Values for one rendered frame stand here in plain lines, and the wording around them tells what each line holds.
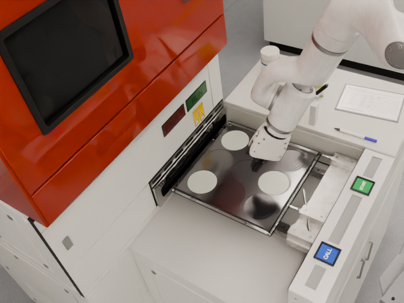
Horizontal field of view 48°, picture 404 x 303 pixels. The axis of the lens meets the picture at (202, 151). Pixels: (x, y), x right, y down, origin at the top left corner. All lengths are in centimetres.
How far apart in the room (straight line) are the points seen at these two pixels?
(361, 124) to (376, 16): 73
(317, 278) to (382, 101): 71
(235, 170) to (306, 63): 56
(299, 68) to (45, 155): 61
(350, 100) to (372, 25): 78
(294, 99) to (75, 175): 58
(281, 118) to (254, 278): 48
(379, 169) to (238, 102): 55
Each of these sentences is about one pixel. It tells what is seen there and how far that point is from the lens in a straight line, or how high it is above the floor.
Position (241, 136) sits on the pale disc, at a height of 90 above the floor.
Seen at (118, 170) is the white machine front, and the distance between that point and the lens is 131.
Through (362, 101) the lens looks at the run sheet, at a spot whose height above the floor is 97.
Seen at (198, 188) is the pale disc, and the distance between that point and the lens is 150.
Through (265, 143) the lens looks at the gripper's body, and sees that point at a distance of 131.
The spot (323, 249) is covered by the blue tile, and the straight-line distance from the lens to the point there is 128.
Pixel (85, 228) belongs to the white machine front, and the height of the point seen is 106.
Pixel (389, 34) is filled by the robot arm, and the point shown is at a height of 159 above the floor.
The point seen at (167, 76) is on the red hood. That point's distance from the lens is 126.
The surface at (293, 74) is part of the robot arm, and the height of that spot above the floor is 137.
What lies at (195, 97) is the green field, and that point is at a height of 110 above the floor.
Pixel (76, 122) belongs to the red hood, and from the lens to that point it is 105.
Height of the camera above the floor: 206
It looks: 46 degrees down
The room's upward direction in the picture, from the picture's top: 10 degrees counter-clockwise
